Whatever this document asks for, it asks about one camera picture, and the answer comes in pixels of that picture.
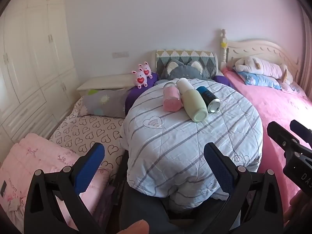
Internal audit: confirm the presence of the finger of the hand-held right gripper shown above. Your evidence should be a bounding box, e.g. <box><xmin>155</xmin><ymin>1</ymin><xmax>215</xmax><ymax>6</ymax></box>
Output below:
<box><xmin>290</xmin><ymin>120</ymin><xmax>312</xmax><ymax>151</ymax></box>
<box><xmin>267</xmin><ymin>121</ymin><xmax>302</xmax><ymax>152</ymax></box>

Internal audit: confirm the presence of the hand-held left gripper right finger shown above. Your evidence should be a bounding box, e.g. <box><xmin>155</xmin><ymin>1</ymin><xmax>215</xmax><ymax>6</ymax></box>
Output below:
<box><xmin>203</xmin><ymin>142</ymin><xmax>292</xmax><ymax>234</ymax></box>

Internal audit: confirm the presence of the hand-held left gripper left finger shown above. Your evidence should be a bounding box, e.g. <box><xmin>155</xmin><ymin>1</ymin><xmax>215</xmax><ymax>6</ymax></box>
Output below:
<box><xmin>24</xmin><ymin>142</ymin><xmax>106</xmax><ymax>234</ymax></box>

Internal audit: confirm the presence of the blue drink can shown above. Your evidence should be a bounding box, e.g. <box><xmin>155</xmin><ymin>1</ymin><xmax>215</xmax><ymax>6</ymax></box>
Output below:
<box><xmin>196</xmin><ymin>85</ymin><xmax>221</xmax><ymax>114</ymax></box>

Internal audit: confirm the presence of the pale green bottle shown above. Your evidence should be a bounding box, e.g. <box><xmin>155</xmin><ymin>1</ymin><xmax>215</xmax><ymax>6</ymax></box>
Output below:
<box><xmin>176</xmin><ymin>78</ymin><xmax>208</xmax><ymax>123</ymax></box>

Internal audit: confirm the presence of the pink glass cup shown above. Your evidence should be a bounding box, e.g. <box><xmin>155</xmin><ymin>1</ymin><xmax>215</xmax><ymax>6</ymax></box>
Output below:
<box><xmin>163</xmin><ymin>81</ymin><xmax>184</xmax><ymax>112</ymax></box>

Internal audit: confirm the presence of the person's right hand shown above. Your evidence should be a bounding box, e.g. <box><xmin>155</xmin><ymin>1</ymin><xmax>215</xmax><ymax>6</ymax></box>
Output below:
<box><xmin>285</xmin><ymin>190</ymin><xmax>312</xmax><ymax>234</ymax></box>

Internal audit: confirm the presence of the person's left hand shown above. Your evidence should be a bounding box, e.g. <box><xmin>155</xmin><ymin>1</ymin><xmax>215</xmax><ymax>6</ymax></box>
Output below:
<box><xmin>129</xmin><ymin>220</ymin><xmax>150</xmax><ymax>234</ymax></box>

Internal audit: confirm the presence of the pink blanket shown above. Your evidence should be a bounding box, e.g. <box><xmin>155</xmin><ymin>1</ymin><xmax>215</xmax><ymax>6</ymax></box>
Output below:
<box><xmin>221</xmin><ymin>68</ymin><xmax>312</xmax><ymax>209</ymax></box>

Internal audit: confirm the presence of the heart print bed sheet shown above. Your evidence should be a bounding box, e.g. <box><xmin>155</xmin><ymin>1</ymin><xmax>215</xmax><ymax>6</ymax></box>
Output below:
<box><xmin>48</xmin><ymin>97</ymin><xmax>128</xmax><ymax>176</ymax></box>

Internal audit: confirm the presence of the striped light blue quilt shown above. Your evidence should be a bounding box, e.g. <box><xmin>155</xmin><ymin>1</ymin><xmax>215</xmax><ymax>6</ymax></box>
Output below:
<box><xmin>120</xmin><ymin>77</ymin><xmax>264</xmax><ymax>208</ymax></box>

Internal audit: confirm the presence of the folded pink quilt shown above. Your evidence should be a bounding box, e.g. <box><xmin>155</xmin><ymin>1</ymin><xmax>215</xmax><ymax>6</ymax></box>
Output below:
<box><xmin>0</xmin><ymin>133</ymin><xmax>111</xmax><ymax>234</ymax></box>

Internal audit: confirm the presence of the blue pillow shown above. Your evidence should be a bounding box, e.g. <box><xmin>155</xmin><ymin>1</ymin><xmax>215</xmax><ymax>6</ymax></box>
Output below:
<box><xmin>237</xmin><ymin>72</ymin><xmax>283</xmax><ymax>90</ymax></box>

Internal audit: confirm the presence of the grey flower pillow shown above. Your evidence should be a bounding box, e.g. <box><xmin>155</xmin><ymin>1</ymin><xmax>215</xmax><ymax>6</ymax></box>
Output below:
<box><xmin>77</xmin><ymin>89</ymin><xmax>130</xmax><ymax>118</ymax></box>

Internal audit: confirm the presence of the white plush dog toy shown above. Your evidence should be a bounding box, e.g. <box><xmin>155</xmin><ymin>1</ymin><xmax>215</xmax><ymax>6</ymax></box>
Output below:
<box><xmin>233</xmin><ymin>56</ymin><xmax>294</xmax><ymax>84</ymax></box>

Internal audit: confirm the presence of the purple bed sheet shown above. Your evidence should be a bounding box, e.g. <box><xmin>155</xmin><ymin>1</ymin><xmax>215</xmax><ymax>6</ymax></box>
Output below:
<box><xmin>125</xmin><ymin>72</ymin><xmax>235</xmax><ymax>114</ymax></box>

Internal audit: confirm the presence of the cream wooden headboard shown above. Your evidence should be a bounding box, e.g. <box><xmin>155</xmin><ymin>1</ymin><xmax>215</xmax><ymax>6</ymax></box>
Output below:
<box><xmin>220</xmin><ymin>29</ymin><xmax>307</xmax><ymax>96</ymax></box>

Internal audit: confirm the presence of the white bedside table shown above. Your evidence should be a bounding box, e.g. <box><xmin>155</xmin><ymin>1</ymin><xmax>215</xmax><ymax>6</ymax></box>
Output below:
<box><xmin>76</xmin><ymin>74</ymin><xmax>137</xmax><ymax>96</ymax></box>

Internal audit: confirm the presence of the pink bunny plush toy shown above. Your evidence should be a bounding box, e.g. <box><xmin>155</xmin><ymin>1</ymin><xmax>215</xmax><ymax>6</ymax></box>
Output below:
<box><xmin>139</xmin><ymin>62</ymin><xmax>153</xmax><ymax>79</ymax></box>
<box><xmin>132</xmin><ymin>70</ymin><xmax>148</xmax><ymax>88</ymax></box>

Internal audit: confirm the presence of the diamond pattern headboard cushion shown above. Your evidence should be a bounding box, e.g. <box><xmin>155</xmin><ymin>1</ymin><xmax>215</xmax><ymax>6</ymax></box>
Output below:
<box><xmin>155</xmin><ymin>50</ymin><xmax>219</xmax><ymax>79</ymax></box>

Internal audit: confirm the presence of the grey cat plush pillow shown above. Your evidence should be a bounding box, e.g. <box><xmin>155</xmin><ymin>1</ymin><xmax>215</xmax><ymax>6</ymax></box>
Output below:
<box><xmin>160</xmin><ymin>59</ymin><xmax>205</xmax><ymax>81</ymax></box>

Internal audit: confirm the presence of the white wardrobe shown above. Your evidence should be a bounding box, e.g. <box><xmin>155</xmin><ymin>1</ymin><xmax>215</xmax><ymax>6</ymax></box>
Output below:
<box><xmin>0</xmin><ymin>0</ymin><xmax>79</xmax><ymax>166</ymax></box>

